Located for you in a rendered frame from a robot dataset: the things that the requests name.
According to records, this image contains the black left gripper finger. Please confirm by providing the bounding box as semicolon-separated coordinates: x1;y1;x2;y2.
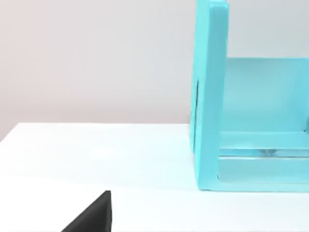
60;190;113;232

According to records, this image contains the light blue rack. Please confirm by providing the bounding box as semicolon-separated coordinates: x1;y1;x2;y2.
189;0;309;193

